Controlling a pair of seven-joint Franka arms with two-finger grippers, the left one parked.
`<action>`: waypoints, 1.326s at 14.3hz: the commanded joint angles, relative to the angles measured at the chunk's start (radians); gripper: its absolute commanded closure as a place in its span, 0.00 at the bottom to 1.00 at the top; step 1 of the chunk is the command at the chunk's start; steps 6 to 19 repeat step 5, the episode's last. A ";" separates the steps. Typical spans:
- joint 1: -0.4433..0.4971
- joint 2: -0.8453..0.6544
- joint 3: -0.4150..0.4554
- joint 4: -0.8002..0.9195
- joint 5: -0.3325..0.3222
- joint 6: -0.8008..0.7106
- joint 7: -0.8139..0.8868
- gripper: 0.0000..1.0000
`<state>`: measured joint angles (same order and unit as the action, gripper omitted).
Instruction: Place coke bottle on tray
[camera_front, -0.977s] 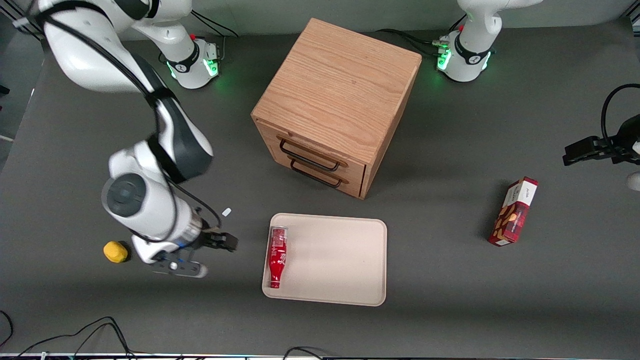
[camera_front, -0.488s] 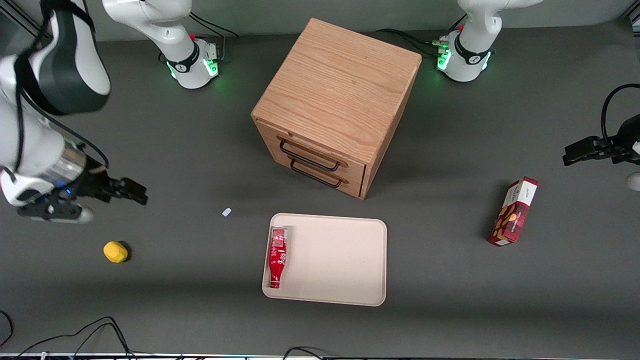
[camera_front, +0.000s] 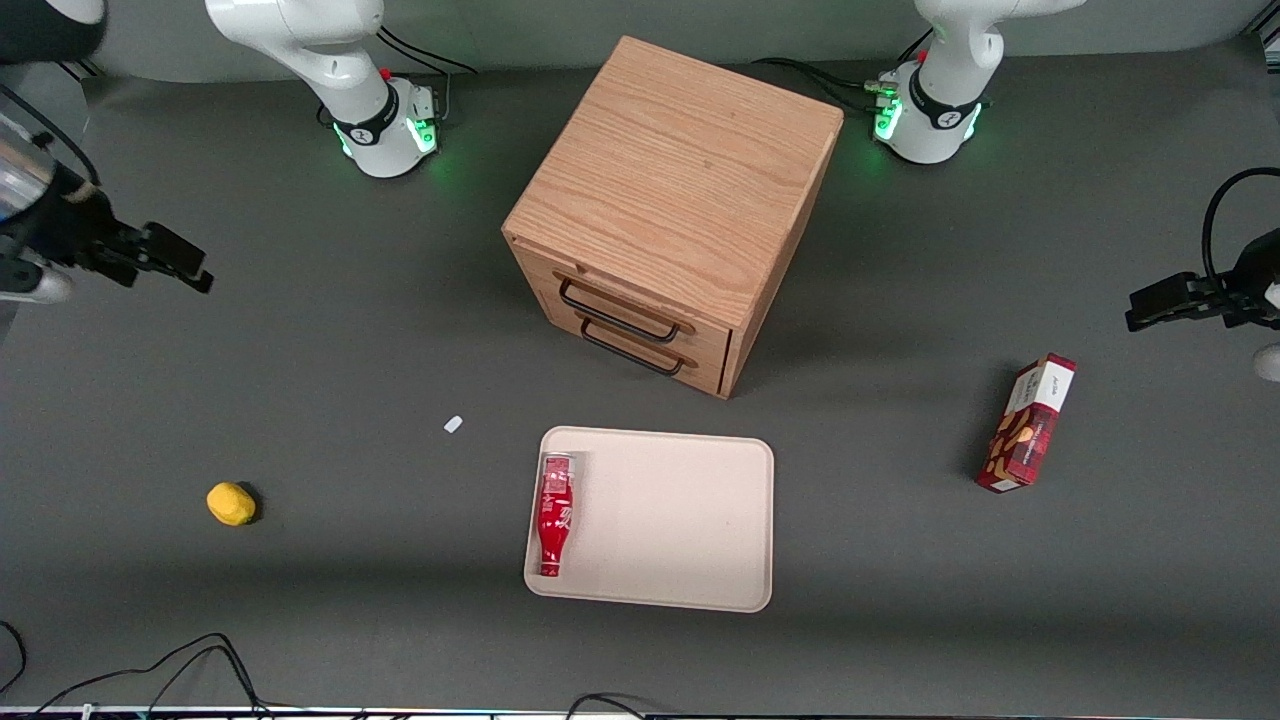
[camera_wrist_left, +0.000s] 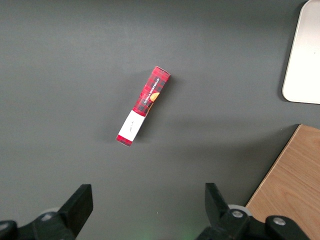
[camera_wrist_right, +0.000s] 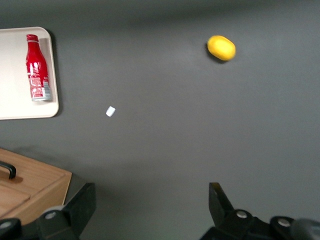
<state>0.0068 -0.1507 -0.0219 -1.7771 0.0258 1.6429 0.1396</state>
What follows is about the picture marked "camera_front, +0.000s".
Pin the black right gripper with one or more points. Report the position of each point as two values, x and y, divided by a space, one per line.
68 222

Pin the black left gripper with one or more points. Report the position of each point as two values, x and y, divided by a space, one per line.
1252 277

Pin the red coke bottle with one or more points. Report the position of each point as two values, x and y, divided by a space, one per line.
555 510

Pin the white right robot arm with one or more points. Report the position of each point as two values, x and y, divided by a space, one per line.
340 60

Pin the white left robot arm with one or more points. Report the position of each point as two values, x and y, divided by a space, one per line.
940 100

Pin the beige plastic tray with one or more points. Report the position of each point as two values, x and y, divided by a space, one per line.
670 520

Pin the red snack box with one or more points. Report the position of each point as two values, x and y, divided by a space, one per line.
1028 425

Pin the yellow lemon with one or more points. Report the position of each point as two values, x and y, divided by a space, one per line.
231 504

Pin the wooden drawer cabinet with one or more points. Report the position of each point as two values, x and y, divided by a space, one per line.
680 180

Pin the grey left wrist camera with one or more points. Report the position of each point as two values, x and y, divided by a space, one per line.
1270 362

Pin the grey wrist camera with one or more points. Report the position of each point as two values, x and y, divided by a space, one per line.
35 285
1270 362

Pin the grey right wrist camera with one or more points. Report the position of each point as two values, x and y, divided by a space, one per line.
35 285

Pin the aluminium frame rail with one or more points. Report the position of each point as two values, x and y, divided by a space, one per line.
80 70

